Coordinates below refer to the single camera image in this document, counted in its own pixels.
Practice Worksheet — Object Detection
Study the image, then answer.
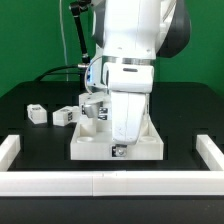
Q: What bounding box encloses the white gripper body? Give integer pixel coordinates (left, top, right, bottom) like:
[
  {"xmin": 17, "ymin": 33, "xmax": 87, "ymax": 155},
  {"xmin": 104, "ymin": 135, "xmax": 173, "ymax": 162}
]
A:
[{"xmin": 111, "ymin": 91, "xmax": 146, "ymax": 145}]

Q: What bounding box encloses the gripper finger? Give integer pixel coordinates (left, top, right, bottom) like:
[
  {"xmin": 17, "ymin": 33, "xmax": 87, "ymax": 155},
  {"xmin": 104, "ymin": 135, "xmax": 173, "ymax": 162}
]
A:
[
  {"xmin": 119, "ymin": 145, "xmax": 127, "ymax": 157},
  {"xmin": 112, "ymin": 144, "xmax": 119, "ymax": 157}
]

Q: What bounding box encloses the white square tabletop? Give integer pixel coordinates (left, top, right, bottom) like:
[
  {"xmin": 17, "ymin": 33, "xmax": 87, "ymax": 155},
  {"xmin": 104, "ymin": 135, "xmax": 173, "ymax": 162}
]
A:
[{"xmin": 70, "ymin": 115, "xmax": 164, "ymax": 160}]

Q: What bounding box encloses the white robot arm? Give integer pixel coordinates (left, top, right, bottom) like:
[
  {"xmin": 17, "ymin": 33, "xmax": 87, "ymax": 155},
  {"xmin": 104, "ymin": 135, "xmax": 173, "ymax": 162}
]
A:
[{"xmin": 71, "ymin": 0, "xmax": 191, "ymax": 160}]

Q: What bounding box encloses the white marker base sheet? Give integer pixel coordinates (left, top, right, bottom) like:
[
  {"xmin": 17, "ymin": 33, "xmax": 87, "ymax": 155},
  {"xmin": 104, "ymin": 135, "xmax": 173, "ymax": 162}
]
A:
[{"xmin": 72, "ymin": 106, "xmax": 109, "ymax": 122}]

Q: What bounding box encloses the white U-shaped fence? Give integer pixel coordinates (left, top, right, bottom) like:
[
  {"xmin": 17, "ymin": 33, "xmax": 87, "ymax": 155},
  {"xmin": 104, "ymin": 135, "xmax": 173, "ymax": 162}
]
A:
[{"xmin": 0, "ymin": 135, "xmax": 224, "ymax": 196}]

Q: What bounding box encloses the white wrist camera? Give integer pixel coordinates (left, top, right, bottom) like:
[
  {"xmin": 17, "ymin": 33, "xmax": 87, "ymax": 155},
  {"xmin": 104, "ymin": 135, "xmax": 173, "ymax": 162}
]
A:
[{"xmin": 79, "ymin": 92, "xmax": 106, "ymax": 109}]

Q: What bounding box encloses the black cable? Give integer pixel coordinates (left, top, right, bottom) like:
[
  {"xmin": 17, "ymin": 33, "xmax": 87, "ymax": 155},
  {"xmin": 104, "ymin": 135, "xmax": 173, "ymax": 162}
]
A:
[{"xmin": 34, "ymin": 64, "xmax": 91, "ymax": 82}]

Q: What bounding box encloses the white hanging cable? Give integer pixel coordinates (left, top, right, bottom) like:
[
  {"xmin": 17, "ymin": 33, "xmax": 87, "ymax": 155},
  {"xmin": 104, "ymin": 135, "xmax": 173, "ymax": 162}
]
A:
[{"xmin": 59, "ymin": 0, "xmax": 70, "ymax": 82}]

